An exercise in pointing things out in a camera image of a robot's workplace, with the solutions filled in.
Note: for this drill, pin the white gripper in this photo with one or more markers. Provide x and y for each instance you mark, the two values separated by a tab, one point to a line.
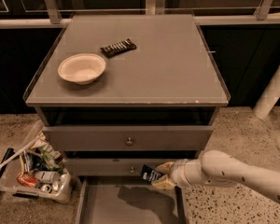
178	173

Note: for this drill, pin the blue rxbar blueberry bar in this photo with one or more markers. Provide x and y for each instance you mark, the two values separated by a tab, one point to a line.
149	174

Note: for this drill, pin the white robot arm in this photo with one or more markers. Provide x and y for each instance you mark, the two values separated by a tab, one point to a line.
216	168

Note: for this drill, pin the grey open bottom drawer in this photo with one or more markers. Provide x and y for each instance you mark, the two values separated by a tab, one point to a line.
128	200

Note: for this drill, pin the grey middle drawer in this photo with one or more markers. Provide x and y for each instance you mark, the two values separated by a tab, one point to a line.
109	167

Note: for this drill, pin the grey drawer cabinet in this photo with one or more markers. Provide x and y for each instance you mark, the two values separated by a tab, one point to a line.
171	79

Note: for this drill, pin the grey top drawer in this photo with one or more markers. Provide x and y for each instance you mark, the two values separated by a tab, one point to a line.
128	138

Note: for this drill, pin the silver can top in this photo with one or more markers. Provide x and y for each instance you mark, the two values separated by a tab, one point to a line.
46	188

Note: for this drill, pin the clear plastic storage bin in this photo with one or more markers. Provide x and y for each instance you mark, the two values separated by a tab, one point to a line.
42	162

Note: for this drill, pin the red soda can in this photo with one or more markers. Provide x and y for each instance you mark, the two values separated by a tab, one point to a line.
27	180

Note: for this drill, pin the white paper bowl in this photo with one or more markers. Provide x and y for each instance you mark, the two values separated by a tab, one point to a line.
81	69

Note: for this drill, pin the dark brown snack bar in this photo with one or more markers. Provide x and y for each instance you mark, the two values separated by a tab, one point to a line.
118	48

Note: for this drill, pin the white stick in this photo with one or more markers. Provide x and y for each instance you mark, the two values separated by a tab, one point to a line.
18	153

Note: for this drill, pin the white diagonal pole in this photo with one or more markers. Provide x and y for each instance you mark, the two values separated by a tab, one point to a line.
269	97

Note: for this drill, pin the metal window railing frame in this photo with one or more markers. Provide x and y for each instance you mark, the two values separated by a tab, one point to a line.
20	14

